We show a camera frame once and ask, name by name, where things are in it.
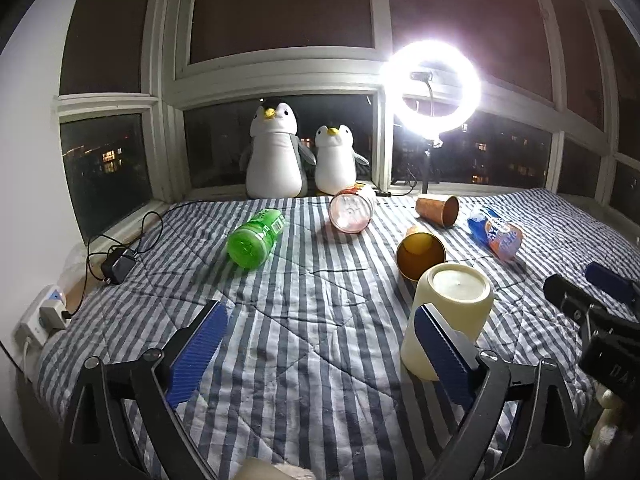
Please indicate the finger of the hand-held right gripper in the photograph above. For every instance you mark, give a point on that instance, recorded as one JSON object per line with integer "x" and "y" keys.
{"x": 570, "y": 295}
{"x": 607, "y": 280}

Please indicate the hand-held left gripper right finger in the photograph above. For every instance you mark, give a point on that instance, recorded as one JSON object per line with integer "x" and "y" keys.
{"x": 442, "y": 355}

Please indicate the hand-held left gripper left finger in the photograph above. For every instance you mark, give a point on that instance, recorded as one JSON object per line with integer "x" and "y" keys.
{"x": 197, "y": 350}

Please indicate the cream cup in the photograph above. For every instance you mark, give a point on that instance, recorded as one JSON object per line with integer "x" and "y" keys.
{"x": 450, "y": 310}

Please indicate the gold metal cup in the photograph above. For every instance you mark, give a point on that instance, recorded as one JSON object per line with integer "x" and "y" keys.
{"x": 419, "y": 256}

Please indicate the brown paper cup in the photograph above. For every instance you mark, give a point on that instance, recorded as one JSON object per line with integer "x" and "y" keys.
{"x": 438, "y": 210}

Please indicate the blue and orange bottle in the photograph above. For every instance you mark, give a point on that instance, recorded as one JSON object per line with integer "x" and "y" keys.
{"x": 496, "y": 234}

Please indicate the black power adapter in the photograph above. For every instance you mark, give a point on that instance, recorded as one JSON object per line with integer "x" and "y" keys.
{"x": 118, "y": 266}

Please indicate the striped blanket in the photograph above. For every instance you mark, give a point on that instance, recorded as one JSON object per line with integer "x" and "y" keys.
{"x": 310, "y": 320}

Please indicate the green plastic bottle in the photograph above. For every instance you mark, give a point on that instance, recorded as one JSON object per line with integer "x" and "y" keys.
{"x": 254, "y": 237}

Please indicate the cream fuzzy clothing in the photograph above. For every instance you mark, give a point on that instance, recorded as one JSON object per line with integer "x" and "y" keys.
{"x": 272, "y": 470}

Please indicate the white power strip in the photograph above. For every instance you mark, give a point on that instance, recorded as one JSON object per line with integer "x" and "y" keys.
{"x": 37, "y": 317}

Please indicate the pink transparent bottle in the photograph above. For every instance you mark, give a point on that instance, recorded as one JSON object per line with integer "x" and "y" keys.
{"x": 351, "y": 210}

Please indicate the large penguin plush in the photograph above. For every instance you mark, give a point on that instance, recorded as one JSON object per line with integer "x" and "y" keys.
{"x": 274, "y": 160}

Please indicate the small penguin plush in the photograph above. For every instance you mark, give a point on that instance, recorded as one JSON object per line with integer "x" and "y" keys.
{"x": 335, "y": 162}

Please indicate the white window frame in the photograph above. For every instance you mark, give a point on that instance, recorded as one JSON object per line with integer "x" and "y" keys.
{"x": 170, "y": 110}

